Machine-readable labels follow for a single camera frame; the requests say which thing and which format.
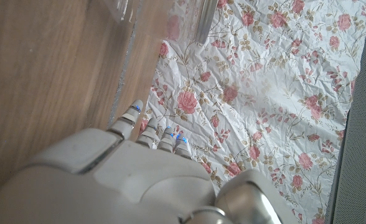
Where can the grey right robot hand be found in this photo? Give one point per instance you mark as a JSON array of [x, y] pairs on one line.
[[124, 186]]

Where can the clear jar with silver lid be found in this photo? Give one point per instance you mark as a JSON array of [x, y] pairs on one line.
[[206, 18]]

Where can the floral print backdrop sheet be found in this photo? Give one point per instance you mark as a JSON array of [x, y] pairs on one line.
[[264, 93]]

